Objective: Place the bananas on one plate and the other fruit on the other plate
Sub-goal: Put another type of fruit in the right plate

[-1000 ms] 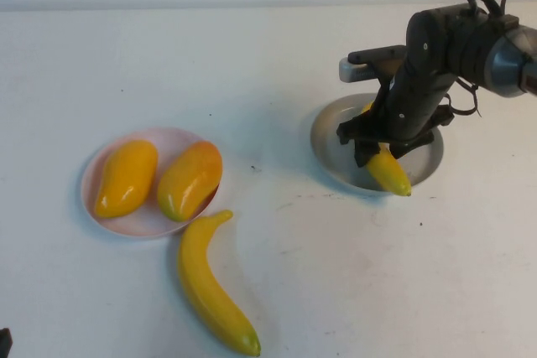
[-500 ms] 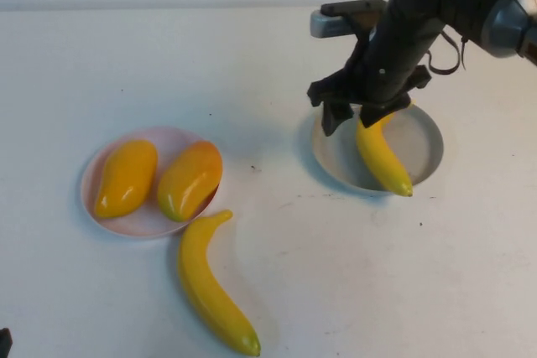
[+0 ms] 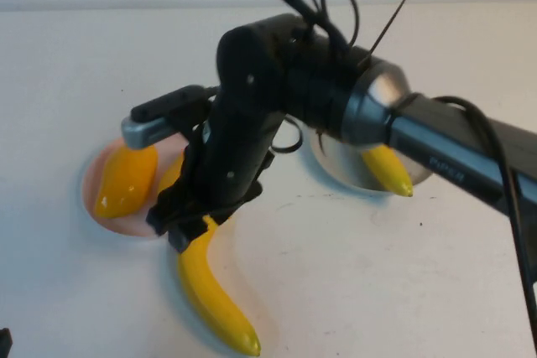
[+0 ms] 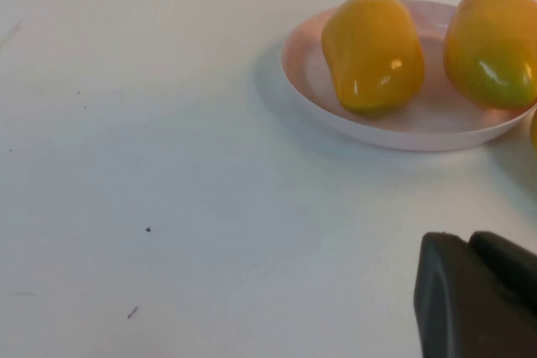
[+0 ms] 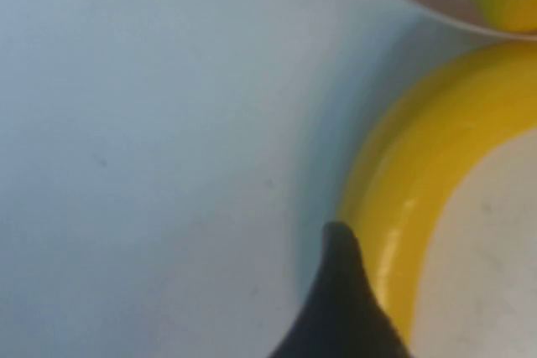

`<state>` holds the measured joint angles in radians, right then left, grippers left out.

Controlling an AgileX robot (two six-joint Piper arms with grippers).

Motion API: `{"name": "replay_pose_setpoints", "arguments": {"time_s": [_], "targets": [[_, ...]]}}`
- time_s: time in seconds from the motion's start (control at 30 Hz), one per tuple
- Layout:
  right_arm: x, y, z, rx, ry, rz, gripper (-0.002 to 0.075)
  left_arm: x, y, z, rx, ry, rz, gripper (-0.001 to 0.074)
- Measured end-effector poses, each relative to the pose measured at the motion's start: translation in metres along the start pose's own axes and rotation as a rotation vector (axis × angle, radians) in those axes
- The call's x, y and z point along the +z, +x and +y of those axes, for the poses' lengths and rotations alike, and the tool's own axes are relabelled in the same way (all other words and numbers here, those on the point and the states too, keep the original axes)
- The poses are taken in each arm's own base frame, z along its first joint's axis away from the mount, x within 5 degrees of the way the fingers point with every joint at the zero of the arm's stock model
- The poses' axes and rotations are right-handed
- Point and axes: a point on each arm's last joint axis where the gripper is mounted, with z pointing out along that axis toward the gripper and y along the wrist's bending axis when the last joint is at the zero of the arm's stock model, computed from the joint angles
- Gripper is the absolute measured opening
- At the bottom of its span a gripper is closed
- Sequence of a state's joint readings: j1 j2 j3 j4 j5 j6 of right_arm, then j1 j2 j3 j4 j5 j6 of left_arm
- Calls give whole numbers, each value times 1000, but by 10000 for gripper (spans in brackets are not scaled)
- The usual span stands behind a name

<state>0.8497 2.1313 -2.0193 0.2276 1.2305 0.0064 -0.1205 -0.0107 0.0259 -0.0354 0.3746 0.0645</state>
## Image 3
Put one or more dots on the grey-blue round plastic plate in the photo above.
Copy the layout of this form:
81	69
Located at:
335	165

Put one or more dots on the yellow plastic banana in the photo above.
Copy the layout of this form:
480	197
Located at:
390	169
210	291

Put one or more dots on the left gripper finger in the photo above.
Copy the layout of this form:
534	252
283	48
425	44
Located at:
4	345

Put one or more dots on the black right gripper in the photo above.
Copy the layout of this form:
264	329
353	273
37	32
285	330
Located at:
197	190

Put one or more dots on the yellow mango with orange blush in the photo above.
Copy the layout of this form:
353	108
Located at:
170	177

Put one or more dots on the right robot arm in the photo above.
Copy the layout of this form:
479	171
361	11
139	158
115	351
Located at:
461	152

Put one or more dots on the pink round plastic plate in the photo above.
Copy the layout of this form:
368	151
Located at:
126	228

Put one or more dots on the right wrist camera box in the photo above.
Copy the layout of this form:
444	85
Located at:
159	123

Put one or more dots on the plain yellow mango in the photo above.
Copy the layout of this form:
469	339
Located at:
123	182

